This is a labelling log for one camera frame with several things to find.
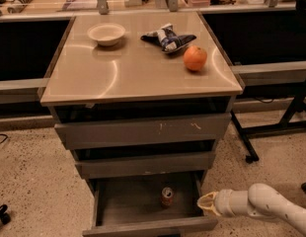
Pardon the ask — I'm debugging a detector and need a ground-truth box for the grey bottom drawer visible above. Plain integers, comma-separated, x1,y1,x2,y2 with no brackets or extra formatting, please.
83,172,217,237

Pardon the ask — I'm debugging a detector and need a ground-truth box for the blue chip bag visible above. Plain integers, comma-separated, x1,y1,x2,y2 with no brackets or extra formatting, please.
140,24,196,53

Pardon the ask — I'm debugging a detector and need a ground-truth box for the grey drawer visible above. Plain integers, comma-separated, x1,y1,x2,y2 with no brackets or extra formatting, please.
76,151,215,180
55,114,230,150
83,172,217,237

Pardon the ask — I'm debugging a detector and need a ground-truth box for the white bowl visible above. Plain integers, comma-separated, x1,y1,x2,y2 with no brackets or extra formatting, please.
87,23,125,46

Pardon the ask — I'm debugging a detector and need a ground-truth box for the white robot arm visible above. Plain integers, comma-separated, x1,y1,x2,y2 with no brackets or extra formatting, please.
196,183,306,237

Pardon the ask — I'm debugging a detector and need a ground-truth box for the grey drawer cabinet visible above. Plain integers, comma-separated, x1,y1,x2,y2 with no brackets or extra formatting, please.
38,11,246,237

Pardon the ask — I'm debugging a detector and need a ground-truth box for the grey top drawer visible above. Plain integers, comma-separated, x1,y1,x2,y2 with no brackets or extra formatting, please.
55,114,230,150

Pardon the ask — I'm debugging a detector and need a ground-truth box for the black table leg frame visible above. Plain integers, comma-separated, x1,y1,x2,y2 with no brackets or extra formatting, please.
231,80,306,164

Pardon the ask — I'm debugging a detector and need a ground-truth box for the black caster wheel left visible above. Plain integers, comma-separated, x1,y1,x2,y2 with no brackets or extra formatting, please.
0,204,11,225

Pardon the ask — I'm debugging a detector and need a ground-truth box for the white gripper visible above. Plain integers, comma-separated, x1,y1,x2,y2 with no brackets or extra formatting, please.
196,190,249,217

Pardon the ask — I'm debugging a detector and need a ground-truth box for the red coke can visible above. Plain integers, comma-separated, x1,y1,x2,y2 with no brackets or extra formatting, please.
160,187,174,207

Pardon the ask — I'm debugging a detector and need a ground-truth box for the grey middle drawer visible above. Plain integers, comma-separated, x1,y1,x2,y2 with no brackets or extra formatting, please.
76,151,215,180

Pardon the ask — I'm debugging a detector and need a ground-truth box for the orange fruit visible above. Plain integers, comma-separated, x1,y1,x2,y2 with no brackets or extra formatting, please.
183,45,207,71

